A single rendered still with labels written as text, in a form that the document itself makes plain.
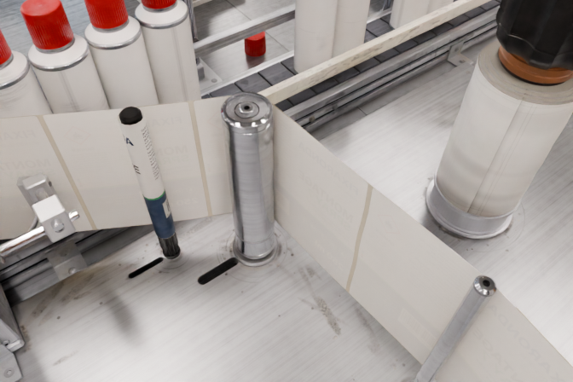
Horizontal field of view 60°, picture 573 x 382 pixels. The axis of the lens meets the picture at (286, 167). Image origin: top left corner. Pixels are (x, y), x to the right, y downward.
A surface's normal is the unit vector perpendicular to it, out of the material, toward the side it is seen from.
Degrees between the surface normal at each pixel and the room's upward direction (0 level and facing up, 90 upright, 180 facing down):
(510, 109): 93
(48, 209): 0
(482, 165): 90
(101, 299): 0
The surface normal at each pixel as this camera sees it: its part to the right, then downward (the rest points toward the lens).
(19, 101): 0.65, 0.58
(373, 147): 0.01, -0.65
